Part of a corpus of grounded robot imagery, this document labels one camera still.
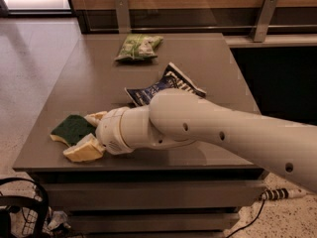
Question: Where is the grey drawer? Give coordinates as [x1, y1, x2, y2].
[69, 213, 239, 233]
[45, 180, 264, 211]

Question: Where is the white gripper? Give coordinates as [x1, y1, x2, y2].
[63, 107, 133, 163]

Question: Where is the left metal bracket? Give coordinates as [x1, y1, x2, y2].
[114, 0, 131, 34]

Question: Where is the green and yellow sponge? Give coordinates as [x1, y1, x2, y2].
[50, 115, 96, 147]

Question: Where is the metal bracket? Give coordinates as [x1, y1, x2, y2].
[251, 0, 278, 43]
[114, 0, 131, 34]

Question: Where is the blue vinegar chips bag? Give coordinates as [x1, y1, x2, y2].
[125, 62, 206, 106]

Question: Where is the right metal bracket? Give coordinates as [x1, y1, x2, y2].
[251, 0, 278, 43]

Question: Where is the horizontal metal rail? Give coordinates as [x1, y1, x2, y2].
[86, 25, 317, 33]

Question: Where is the lower grey drawer front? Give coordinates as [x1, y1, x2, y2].
[69, 213, 239, 233]

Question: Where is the white power strip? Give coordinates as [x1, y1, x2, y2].
[259, 188, 307, 200]

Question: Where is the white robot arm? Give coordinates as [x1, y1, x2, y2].
[96, 88, 317, 192]

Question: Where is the green snack bag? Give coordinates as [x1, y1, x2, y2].
[115, 34, 163, 61]

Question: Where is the black chair frame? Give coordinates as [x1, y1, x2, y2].
[0, 178, 50, 238]

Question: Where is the upper grey drawer front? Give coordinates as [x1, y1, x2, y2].
[45, 180, 264, 211]

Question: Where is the grey drawer cabinet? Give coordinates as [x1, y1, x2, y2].
[14, 34, 264, 238]

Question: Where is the black power cable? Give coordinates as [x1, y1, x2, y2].
[224, 198, 266, 238]

